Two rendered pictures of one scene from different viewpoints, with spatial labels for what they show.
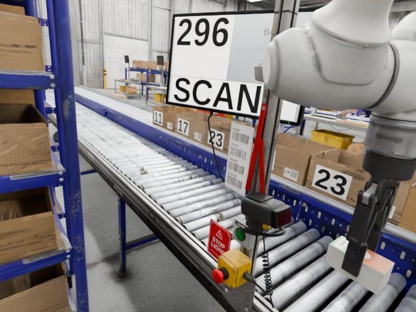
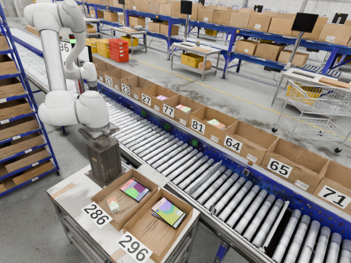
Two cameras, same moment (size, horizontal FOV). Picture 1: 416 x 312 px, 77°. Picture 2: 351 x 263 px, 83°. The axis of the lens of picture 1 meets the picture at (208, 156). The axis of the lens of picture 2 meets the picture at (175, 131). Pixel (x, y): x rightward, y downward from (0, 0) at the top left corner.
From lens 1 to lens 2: 1.76 m
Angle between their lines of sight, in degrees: 20
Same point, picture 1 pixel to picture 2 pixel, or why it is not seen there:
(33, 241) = (25, 110)
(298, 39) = not seen: hidden behind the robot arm
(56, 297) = (34, 124)
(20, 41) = (11, 67)
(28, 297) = (27, 123)
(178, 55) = not seen: hidden behind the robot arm
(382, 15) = (71, 68)
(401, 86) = (82, 76)
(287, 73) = not seen: hidden behind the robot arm
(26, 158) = (19, 91)
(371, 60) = (73, 74)
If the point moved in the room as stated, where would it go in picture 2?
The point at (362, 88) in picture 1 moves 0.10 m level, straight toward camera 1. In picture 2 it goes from (75, 77) to (67, 81)
